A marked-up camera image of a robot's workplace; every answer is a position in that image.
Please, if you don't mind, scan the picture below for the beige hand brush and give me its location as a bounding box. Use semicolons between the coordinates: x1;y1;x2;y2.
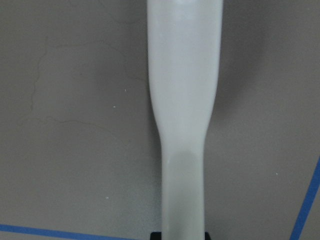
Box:
147;0;224;240

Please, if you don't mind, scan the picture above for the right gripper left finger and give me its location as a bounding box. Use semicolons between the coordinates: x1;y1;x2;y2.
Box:
149;231;162;240

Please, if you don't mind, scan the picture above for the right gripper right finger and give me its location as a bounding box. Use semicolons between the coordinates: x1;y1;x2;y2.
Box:
204;232;211;240

